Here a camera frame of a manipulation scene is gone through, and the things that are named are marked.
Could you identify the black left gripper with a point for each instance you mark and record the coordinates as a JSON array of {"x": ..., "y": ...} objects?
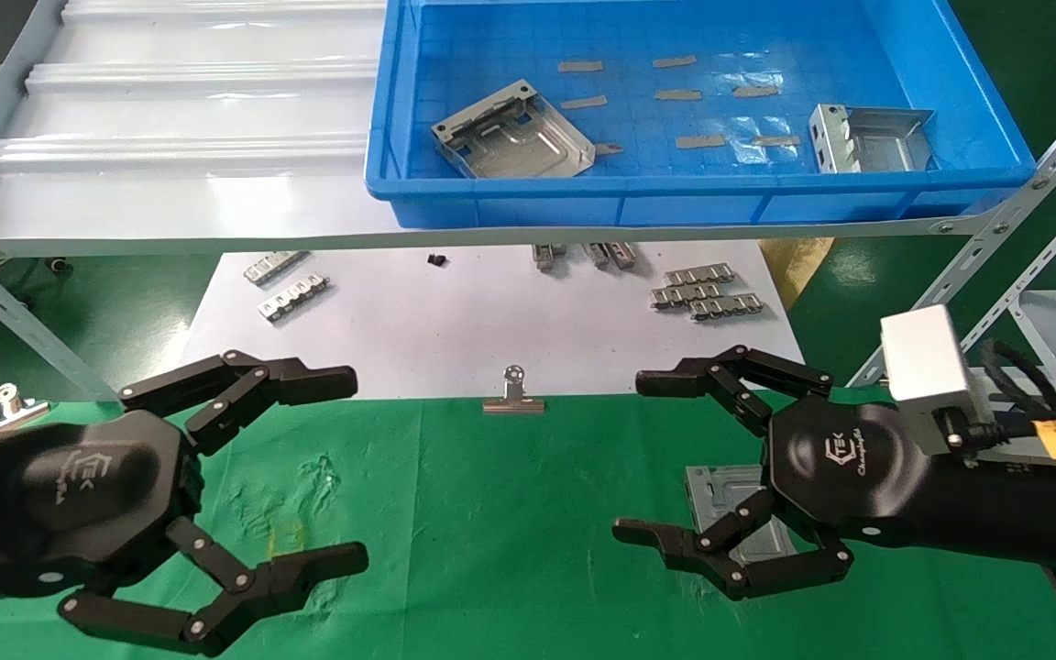
[{"x": 79, "y": 495}]

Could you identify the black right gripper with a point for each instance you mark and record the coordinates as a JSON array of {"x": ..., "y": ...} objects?
[{"x": 844, "y": 467}]

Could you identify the sheet metal bracket part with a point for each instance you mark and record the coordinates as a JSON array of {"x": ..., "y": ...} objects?
[
  {"x": 876, "y": 147},
  {"x": 716, "y": 490},
  {"x": 523, "y": 137}
]

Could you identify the notched metal strip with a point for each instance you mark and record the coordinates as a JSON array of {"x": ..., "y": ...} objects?
[
  {"x": 726, "y": 307},
  {"x": 686, "y": 293},
  {"x": 275, "y": 266},
  {"x": 622, "y": 255},
  {"x": 546, "y": 255},
  {"x": 595, "y": 254},
  {"x": 698, "y": 273},
  {"x": 293, "y": 298}
]

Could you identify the silver binder clip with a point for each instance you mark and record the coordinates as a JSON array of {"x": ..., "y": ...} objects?
[
  {"x": 10, "y": 403},
  {"x": 513, "y": 403}
]

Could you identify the green cloth mat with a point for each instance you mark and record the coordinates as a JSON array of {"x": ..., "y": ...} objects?
[{"x": 510, "y": 513}]

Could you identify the white paper sheet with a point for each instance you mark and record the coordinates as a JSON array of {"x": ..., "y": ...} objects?
[{"x": 455, "y": 321}]

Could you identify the brown cardboard piece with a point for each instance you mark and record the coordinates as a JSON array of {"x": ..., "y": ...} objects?
[{"x": 798, "y": 261}]

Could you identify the clear film patch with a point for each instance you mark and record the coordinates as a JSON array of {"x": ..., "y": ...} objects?
[
  {"x": 748, "y": 78},
  {"x": 750, "y": 151}
]

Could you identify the grey tape strip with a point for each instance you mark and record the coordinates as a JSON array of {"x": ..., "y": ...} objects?
[
  {"x": 700, "y": 141},
  {"x": 675, "y": 61},
  {"x": 775, "y": 140},
  {"x": 580, "y": 66},
  {"x": 677, "y": 94},
  {"x": 583, "y": 102},
  {"x": 755, "y": 91}
]

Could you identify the grey caster wheel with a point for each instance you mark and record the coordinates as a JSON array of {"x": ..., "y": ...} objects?
[{"x": 58, "y": 265}]

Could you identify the white ribbed shelf panel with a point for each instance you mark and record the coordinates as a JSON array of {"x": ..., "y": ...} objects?
[{"x": 180, "y": 110}]

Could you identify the blue plastic bin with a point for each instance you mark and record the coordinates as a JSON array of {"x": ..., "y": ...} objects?
[{"x": 491, "y": 37}]

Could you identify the grey metal rack frame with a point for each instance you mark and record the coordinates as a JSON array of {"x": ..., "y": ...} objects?
[{"x": 216, "y": 246}]

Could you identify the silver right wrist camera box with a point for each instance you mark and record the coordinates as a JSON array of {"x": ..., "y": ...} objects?
[{"x": 927, "y": 367}]

